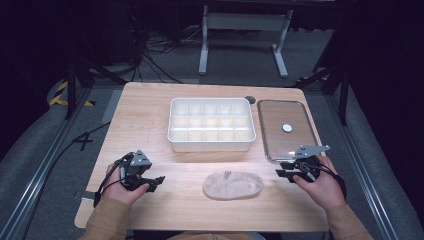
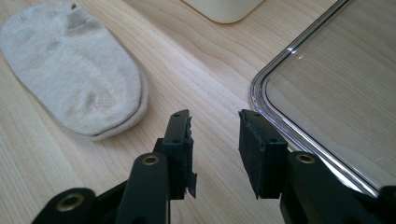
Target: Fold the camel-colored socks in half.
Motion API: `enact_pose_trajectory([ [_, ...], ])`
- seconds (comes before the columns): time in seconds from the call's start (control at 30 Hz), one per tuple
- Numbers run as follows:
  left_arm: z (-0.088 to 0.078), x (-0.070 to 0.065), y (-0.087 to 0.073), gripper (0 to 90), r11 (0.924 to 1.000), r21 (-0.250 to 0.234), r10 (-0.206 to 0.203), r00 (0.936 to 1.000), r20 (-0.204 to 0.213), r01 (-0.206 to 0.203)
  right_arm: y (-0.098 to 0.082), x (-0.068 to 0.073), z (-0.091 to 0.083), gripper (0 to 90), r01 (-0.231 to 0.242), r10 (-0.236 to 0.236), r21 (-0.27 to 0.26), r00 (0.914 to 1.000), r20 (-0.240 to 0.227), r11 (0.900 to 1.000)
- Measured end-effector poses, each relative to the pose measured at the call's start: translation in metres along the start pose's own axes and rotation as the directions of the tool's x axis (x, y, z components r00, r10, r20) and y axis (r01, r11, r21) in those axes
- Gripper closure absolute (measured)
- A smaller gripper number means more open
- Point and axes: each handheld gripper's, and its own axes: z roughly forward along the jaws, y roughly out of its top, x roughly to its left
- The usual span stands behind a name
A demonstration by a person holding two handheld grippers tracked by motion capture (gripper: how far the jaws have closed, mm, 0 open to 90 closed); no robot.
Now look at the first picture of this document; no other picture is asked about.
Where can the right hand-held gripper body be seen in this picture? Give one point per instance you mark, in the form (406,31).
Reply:
(308,166)

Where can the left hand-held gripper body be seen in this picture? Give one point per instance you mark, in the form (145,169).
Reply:
(136,168)

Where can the white divided storage box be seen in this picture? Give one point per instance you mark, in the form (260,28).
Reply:
(210,146)

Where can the person's right hand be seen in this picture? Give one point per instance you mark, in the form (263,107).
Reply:
(326,190)

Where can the person's left hand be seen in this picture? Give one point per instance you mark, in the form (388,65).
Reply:
(116,191)

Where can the white round disc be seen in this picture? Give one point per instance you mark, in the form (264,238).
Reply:
(287,128)

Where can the clear plastic lid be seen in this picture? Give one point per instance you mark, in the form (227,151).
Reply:
(278,113)

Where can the black tape cross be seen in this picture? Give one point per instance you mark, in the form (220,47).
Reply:
(84,140)

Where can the black tripod stand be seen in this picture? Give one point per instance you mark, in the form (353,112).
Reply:
(343,90)
(71,86)

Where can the yellow black hazard tape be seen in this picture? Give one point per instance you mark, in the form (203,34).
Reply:
(55,99)

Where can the grey metal floor rail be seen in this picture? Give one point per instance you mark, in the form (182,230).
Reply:
(363,173)
(43,170)

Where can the grey metal stand frame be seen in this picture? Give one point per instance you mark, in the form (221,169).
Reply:
(245,21)

